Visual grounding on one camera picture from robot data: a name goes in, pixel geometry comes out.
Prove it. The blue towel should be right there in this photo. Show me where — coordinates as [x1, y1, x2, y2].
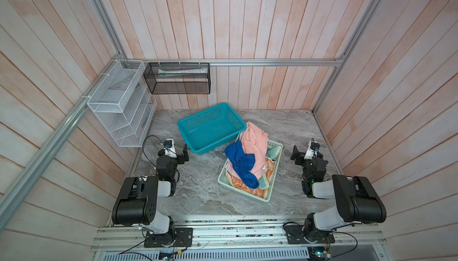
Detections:
[224, 141, 259, 189]

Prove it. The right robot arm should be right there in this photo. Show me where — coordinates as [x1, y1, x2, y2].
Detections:
[283, 141, 387, 244]

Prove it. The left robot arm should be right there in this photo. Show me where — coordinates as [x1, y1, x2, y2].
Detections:
[112, 139, 193, 248]

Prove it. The light green towel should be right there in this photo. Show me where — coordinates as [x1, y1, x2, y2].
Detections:
[258, 146, 281, 190]

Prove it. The teal plastic basket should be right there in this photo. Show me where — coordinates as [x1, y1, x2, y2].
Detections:
[177, 103, 246, 155]

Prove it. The light green plastic basket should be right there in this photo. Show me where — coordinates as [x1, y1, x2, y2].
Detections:
[218, 139, 283, 203]

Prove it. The pink towel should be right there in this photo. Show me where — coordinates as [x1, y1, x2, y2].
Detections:
[227, 122, 268, 179]

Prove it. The orange patterned towel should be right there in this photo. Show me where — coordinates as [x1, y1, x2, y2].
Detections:
[224, 157, 277, 201]

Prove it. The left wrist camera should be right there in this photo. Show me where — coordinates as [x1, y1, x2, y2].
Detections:
[163, 138, 177, 158]

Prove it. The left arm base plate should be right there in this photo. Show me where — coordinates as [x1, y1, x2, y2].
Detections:
[144, 227, 193, 248]

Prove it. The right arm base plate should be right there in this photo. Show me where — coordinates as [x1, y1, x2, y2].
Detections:
[282, 223, 335, 244]

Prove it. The white wire shelf rack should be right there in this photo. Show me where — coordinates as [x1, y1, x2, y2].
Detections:
[88, 59, 157, 148]

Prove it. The black mesh wall basket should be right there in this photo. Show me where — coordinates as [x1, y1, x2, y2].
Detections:
[143, 62, 211, 95]

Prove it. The aluminium back wall rail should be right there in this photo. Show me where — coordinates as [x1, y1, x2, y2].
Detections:
[126, 58, 343, 67]

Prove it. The aluminium wall rail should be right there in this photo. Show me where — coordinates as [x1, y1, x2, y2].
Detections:
[126, 58, 343, 67]
[1, 54, 121, 231]

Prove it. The aluminium left wall rail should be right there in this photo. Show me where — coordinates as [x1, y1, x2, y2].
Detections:
[1, 54, 121, 231]

